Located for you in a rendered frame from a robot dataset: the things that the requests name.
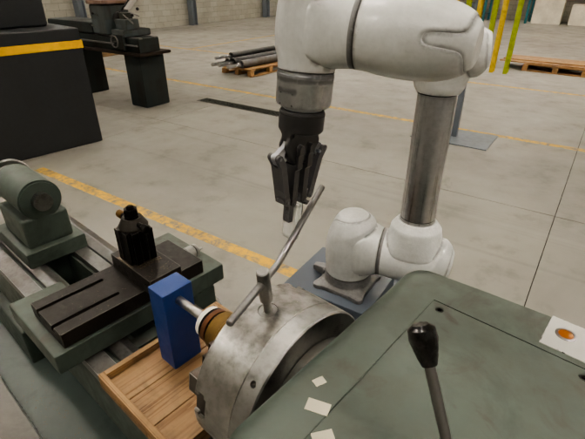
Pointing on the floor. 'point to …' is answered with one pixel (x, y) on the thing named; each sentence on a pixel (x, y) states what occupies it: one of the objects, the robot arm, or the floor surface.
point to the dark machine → (42, 84)
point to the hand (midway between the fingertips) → (292, 219)
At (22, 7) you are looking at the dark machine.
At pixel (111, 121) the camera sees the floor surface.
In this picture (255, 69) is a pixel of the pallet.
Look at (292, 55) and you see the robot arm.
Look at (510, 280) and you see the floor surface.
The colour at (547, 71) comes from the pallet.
